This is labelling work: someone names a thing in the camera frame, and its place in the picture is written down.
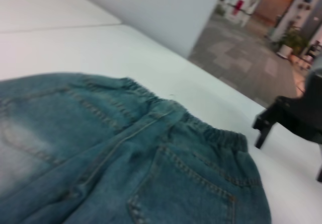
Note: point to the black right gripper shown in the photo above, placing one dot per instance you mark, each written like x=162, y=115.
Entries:
x=302, y=115

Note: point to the green plant in white pot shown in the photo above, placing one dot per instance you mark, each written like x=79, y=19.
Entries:
x=291, y=39

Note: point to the blue denim shorts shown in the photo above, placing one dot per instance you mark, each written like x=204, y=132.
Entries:
x=141, y=163

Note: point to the red hanging item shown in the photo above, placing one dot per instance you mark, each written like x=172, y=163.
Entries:
x=237, y=7

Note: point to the brown wooden door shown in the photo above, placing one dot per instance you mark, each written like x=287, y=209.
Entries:
x=274, y=6

